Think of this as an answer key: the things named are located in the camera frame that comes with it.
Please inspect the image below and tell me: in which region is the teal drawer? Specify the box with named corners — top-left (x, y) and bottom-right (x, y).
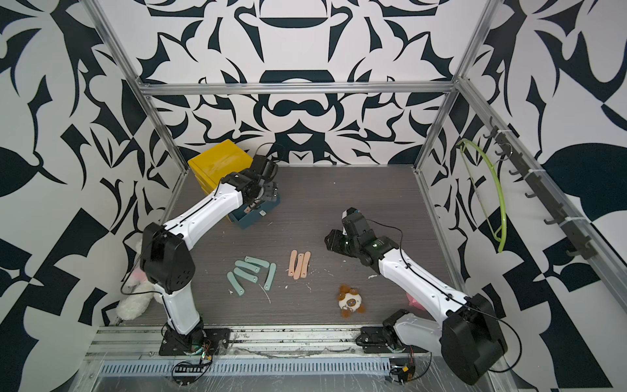
top-left (227, 194), bottom-right (281, 230)

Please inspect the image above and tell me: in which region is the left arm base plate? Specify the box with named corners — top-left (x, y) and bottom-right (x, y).
top-left (158, 324), bottom-right (231, 356)

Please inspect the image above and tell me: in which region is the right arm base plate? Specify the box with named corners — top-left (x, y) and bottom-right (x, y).
top-left (355, 326), bottom-right (427, 354)

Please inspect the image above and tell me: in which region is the yellow drawer cabinet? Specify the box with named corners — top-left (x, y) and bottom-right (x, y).
top-left (188, 140), bottom-right (252, 194)

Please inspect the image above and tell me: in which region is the mint folding knife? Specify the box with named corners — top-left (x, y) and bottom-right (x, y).
top-left (234, 260), bottom-right (261, 274)
top-left (264, 263), bottom-right (277, 292)
top-left (244, 256), bottom-right (270, 268)
top-left (227, 271), bottom-right (245, 296)
top-left (233, 267), bottom-right (258, 284)

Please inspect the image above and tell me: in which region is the white teddy bear pink shirt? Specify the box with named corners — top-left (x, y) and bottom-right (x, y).
top-left (116, 262), bottom-right (163, 321)

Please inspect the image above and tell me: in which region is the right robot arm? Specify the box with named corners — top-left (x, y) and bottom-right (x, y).
top-left (325, 207), bottom-right (508, 385)

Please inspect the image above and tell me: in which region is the pink folding knife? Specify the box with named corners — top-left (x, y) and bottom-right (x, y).
top-left (293, 253), bottom-right (305, 280)
top-left (300, 252), bottom-right (311, 279)
top-left (288, 250), bottom-right (298, 277)

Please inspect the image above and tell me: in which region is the pink alarm clock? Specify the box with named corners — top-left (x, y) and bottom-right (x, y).
top-left (406, 293), bottom-right (426, 311)

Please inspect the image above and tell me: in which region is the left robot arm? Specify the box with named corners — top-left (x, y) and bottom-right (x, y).
top-left (140, 155), bottom-right (278, 345)

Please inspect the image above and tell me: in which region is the brown white plush puppy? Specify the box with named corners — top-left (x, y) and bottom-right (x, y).
top-left (337, 284), bottom-right (365, 319)

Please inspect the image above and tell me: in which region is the green bow on wall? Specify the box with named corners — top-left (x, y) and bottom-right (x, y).
top-left (457, 138), bottom-right (509, 254)

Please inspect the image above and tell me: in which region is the black hook rack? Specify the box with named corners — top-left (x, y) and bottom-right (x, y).
top-left (485, 119), bottom-right (599, 261)

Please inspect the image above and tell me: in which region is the mint folding knife top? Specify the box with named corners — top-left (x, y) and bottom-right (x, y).
top-left (244, 256), bottom-right (270, 268)

